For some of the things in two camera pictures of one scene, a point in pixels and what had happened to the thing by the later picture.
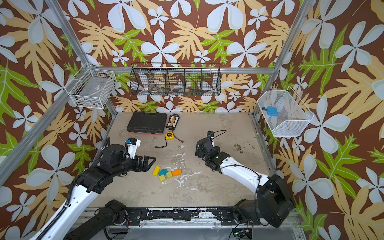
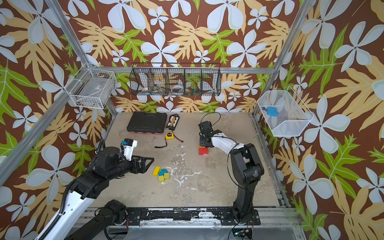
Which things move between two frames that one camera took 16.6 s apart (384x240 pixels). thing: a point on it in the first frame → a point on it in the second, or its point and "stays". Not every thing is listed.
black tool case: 150,123 stays
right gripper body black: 202,147 → 204,138
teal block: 163,172 stays
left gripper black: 146,166 stays
